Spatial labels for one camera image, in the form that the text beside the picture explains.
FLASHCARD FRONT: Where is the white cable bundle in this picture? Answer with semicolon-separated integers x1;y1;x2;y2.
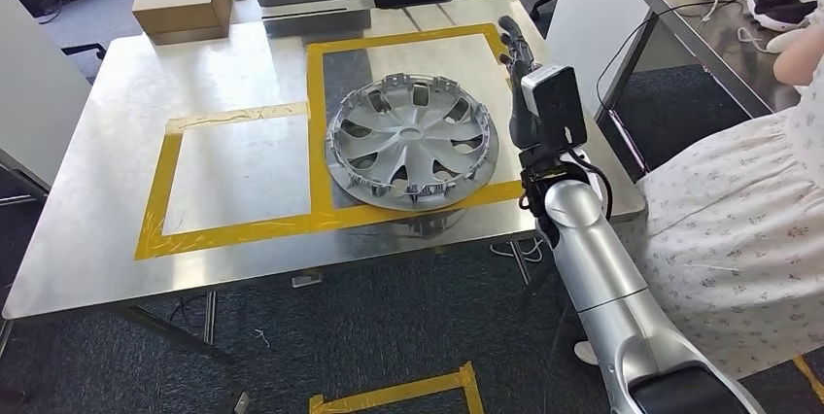
489;237;545;264

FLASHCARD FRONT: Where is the white handheld controller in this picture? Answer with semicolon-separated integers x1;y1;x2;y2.
766;27;812;55

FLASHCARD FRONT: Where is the white panel desk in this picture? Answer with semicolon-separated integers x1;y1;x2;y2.
0;0;92;206

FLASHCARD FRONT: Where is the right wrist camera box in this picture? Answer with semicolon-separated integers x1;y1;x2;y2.
520;63;588;150

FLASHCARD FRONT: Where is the silver wheel cover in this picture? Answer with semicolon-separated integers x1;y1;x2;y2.
325;73;500;212

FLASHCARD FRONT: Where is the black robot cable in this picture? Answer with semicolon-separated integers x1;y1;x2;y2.
566;150;613;223

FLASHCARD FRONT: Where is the black bench cable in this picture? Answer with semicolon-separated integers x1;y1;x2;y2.
595;0;754;122

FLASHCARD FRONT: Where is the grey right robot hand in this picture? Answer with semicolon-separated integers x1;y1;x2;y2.
497;15;548;152

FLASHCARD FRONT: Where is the yellow floor tape square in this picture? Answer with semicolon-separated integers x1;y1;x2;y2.
791;354;824;402
308;361;485;414

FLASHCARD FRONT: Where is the person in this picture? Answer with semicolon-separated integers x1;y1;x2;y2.
572;5;824;380

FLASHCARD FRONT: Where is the steel workbench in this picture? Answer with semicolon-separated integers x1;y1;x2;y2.
595;0;824;181
0;0;647;364

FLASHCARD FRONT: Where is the white partition panel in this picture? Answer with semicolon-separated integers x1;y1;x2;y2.
545;0;697;117

